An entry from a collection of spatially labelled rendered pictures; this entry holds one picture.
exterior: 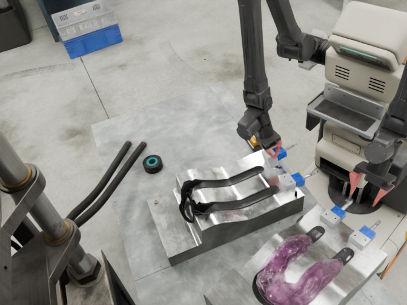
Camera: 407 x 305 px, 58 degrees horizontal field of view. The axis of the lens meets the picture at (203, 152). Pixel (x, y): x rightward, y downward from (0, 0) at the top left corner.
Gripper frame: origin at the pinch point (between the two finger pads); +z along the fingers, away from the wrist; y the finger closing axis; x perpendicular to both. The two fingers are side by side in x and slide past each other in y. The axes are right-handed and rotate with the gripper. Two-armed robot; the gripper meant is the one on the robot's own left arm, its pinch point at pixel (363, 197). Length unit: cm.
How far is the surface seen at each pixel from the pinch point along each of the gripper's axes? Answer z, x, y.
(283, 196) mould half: 12.9, -2.3, -22.4
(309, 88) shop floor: 21, 182, -110
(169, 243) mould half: 32, -34, -41
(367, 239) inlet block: 12.2, 0.9, 5.9
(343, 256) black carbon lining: 18.4, -4.5, 3.1
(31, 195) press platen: 6, -74, -53
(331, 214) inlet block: 11.7, 2.0, -6.8
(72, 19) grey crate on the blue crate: 29, 110, -368
